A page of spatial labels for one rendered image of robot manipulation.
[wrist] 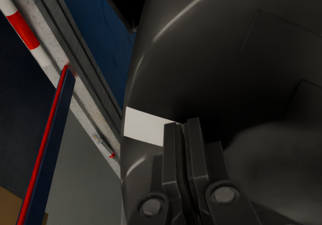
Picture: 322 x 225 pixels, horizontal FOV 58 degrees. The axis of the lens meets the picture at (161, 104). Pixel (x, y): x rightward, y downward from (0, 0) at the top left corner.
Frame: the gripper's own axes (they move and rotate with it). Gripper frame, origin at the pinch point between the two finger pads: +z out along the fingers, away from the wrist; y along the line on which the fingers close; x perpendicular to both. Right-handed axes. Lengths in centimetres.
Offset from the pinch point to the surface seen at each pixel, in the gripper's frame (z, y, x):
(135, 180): 2.8, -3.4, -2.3
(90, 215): 62, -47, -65
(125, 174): 3.0, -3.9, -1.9
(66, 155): 89, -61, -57
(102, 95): 32.7, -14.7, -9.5
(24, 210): 7.3, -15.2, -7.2
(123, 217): 27.3, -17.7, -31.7
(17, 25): 22.6, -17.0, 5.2
